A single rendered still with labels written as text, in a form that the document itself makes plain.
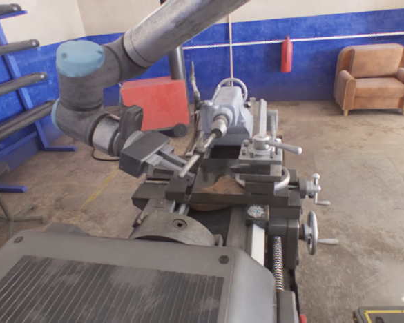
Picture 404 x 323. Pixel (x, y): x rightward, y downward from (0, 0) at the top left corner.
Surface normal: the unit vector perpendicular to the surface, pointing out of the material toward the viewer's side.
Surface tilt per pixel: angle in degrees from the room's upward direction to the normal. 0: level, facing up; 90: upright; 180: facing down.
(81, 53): 22
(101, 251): 0
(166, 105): 90
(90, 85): 110
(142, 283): 0
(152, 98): 90
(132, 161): 87
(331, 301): 0
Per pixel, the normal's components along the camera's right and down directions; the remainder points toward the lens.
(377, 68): -0.14, 0.70
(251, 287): 0.62, -0.60
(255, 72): -0.20, 0.50
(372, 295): -0.10, -0.87
